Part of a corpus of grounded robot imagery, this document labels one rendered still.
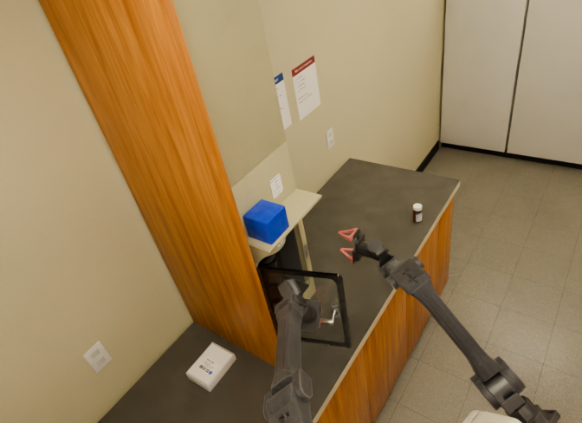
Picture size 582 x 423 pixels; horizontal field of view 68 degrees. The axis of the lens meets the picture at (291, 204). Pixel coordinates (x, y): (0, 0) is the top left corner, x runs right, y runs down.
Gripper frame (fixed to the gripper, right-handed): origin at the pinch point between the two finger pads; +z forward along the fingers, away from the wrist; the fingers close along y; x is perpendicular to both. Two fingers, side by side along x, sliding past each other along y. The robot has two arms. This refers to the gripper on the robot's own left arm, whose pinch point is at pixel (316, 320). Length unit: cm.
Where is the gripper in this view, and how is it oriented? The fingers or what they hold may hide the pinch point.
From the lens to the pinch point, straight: 155.1
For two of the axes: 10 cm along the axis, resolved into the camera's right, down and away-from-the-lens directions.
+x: 9.3, 0.2, -3.6
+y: -1.7, 9.1, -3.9
